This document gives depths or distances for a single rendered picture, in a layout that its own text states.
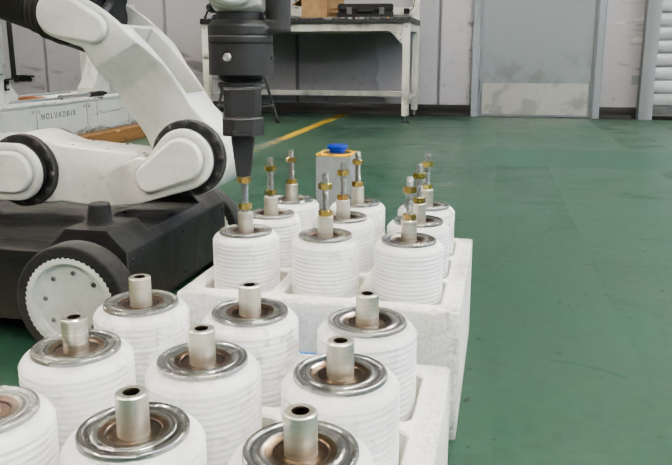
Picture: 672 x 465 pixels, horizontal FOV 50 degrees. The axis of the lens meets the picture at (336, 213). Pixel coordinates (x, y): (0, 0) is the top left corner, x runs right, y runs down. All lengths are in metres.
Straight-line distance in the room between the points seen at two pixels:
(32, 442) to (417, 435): 0.31
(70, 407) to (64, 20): 0.91
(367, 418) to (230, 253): 0.50
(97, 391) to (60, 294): 0.66
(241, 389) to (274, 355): 0.11
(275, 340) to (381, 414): 0.17
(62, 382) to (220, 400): 0.13
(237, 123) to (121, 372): 0.42
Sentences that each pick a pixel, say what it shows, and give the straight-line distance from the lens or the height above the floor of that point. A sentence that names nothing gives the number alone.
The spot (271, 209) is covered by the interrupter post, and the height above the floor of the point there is 0.26.
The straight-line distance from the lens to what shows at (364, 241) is 1.10.
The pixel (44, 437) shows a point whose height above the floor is 0.24.
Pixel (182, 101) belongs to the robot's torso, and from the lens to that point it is 1.37.
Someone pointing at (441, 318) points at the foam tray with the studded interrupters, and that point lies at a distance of 0.94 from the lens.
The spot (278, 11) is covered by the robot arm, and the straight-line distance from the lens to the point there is 0.99.
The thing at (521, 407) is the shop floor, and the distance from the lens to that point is 1.12.
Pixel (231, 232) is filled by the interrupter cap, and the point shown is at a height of 0.25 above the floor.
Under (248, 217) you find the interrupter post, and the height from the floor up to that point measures 0.27.
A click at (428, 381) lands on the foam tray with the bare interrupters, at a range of 0.75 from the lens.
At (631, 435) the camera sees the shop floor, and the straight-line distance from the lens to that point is 1.09.
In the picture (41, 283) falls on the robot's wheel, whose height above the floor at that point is 0.13.
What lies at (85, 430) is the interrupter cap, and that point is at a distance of 0.54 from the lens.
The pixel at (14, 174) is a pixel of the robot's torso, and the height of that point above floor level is 0.28.
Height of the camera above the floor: 0.50
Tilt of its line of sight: 12 degrees down
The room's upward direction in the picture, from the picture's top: straight up
